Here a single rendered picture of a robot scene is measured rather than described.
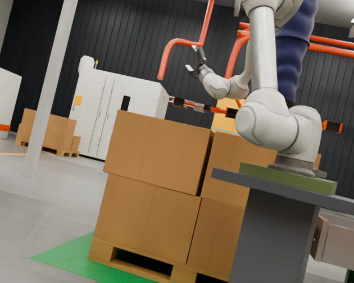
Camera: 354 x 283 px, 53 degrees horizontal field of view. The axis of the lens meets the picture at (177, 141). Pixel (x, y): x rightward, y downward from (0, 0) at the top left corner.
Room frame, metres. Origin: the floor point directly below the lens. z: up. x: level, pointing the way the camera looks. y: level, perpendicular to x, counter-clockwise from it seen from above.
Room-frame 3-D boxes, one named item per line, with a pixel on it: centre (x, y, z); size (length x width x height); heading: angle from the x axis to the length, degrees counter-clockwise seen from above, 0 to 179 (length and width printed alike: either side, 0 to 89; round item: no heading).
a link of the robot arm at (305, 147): (1.47, -0.48, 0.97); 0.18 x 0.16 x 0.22; 121
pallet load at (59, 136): (8.87, 3.06, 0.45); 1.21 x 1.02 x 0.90; 83
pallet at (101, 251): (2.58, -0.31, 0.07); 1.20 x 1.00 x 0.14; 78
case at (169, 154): (2.36, 0.07, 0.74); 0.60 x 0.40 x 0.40; 77
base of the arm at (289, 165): (1.47, -0.51, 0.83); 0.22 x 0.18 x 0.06; 66
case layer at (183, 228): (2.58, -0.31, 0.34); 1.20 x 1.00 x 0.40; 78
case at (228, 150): (2.23, -0.54, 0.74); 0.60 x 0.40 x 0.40; 78
